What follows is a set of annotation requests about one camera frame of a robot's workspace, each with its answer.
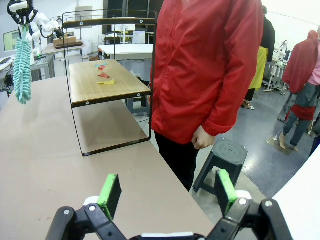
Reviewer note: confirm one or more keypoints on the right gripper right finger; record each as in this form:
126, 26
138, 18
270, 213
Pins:
226, 190

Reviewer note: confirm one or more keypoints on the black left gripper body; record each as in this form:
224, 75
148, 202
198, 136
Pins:
30, 3

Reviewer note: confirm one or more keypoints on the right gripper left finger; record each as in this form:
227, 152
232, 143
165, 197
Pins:
110, 195

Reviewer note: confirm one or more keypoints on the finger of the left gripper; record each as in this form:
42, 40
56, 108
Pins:
31, 17
17, 17

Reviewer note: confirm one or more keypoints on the teal chenille duster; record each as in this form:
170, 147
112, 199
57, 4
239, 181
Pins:
22, 70

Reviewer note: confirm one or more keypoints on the person left forearm red sleeve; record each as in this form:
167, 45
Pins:
235, 105

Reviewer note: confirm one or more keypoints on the person left hand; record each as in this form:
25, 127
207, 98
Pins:
203, 138

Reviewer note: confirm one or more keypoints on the black plastic stool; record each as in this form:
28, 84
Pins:
225, 155

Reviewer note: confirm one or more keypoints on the brown cardboard box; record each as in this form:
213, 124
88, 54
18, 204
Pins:
70, 40

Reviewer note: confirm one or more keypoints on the large white table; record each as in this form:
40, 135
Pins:
305, 212

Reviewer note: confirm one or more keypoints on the short teal paper scrap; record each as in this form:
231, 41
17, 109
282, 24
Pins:
101, 64

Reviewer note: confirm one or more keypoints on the flat red paper scrap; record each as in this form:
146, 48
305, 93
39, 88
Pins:
102, 68

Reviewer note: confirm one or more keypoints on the red-orange paper scrap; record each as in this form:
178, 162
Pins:
103, 75

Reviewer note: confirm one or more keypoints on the grey plastic stool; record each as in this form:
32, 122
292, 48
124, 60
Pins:
137, 105

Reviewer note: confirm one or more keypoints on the white background table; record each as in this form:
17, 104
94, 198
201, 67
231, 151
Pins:
125, 48

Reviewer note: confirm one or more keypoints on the person in yellow apron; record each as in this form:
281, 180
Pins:
260, 65

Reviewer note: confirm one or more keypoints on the person in red jacket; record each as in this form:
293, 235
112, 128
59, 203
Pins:
200, 62

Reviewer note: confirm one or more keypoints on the standing figure red hooded top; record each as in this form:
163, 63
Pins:
302, 75

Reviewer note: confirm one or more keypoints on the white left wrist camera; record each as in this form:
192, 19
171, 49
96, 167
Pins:
18, 6

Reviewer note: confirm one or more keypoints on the two-tier wooden black-frame shelf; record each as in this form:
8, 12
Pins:
120, 90

